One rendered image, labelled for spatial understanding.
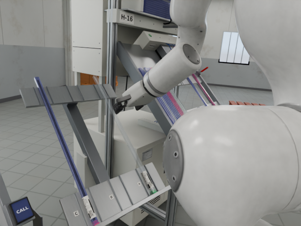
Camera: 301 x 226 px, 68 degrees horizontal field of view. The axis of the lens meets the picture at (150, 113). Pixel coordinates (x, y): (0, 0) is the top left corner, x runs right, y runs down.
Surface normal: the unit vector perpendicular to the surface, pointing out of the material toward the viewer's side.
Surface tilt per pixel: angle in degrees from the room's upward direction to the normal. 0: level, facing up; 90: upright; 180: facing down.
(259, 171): 71
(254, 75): 90
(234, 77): 90
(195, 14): 121
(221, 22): 90
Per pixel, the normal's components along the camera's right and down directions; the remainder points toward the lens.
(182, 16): -0.35, 0.65
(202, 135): -0.41, -0.48
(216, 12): -0.21, 0.24
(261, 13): -0.77, 0.30
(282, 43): -0.53, 0.63
